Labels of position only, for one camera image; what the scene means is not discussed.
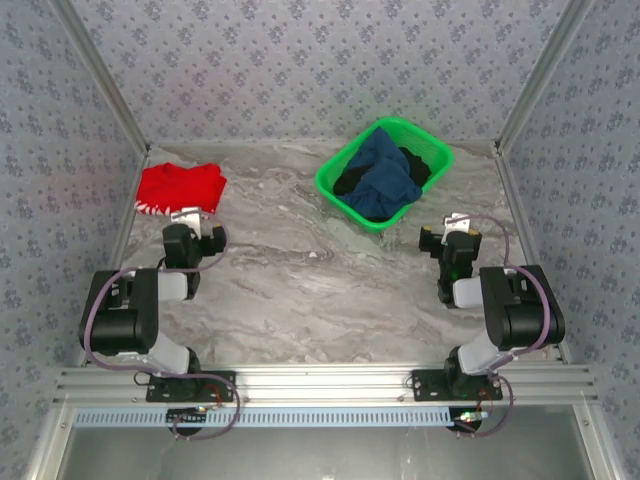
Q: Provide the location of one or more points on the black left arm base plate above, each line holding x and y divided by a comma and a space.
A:
220, 381

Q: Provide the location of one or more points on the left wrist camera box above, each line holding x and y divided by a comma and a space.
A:
187, 216

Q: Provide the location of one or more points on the aluminium mounting rail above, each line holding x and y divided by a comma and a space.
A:
320, 382

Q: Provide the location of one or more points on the folded red t-shirt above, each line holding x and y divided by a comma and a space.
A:
175, 187

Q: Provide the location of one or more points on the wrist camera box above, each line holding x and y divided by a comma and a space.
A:
457, 221
187, 216

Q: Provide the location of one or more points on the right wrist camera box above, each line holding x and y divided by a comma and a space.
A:
457, 221

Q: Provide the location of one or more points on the dark blue t-shirt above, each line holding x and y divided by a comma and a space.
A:
385, 170

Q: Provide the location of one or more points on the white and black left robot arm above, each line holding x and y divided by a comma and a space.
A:
120, 320

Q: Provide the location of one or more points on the grey metal panel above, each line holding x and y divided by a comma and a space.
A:
320, 455

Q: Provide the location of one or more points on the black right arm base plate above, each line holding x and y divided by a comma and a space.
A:
425, 385

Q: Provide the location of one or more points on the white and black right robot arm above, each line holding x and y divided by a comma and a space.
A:
525, 320

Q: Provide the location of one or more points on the green plastic basket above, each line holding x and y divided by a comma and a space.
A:
434, 150

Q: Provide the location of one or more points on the black bracket with LED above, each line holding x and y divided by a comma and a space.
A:
185, 417
467, 425

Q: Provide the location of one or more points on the black garment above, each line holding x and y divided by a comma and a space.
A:
417, 167

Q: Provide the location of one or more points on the aluminium corner post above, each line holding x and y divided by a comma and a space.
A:
542, 75
103, 75

